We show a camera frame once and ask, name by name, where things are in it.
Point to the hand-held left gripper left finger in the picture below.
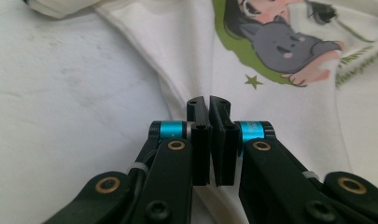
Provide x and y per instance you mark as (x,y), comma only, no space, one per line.
(174,174)

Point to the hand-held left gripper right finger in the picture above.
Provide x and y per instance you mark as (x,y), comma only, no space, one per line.
(264,174)

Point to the white printed t-shirt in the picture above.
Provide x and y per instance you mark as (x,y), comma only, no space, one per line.
(193,62)

